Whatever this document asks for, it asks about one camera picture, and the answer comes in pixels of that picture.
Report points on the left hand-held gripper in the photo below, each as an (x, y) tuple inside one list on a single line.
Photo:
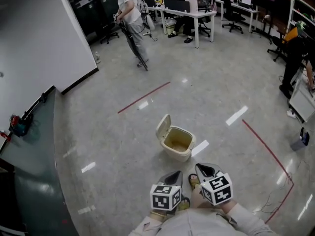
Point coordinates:
[(162, 197)]

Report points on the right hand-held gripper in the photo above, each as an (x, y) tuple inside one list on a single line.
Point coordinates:
[(219, 188)]

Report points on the beige plastic trash bin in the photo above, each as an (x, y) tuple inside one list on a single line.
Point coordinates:
[(177, 141)]

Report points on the person's right forearm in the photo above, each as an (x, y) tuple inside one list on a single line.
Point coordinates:
[(243, 219)]

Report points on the person's left forearm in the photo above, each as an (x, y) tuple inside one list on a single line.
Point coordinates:
[(152, 224)]

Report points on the person's right leg with sandal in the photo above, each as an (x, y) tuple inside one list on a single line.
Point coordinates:
[(196, 195)]

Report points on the person's beige clothing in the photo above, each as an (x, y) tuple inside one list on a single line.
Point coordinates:
[(197, 224)]

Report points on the grey bin with blue liner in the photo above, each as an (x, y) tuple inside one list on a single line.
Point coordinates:
[(297, 142)]

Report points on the white power strip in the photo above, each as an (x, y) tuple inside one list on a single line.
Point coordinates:
[(291, 114)]

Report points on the white cabinet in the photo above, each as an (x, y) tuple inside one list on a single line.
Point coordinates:
[(301, 102)]

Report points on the black folding chair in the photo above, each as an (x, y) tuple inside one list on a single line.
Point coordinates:
[(134, 45)]

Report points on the clear plastic bottle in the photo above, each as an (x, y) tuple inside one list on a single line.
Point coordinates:
[(97, 58)]

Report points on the black office chair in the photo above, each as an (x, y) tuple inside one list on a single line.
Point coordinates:
[(231, 11), (109, 33), (204, 26), (278, 45)]

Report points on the small white waste bin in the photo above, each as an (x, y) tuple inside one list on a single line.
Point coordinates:
[(171, 28)]

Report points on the black pole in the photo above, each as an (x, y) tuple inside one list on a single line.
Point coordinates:
[(34, 106)]

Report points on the white desk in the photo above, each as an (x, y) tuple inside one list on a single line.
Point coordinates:
[(242, 7), (194, 13)]

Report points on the dark furniture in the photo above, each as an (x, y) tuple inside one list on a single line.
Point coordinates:
[(6, 200)]

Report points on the pink desk panel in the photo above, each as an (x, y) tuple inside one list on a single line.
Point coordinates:
[(192, 5)]

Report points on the red canister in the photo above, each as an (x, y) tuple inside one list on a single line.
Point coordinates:
[(5, 134)]

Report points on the white shelving rack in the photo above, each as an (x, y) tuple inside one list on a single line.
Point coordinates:
[(301, 8)]

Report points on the dark glass door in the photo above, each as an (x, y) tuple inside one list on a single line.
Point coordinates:
[(93, 8)]

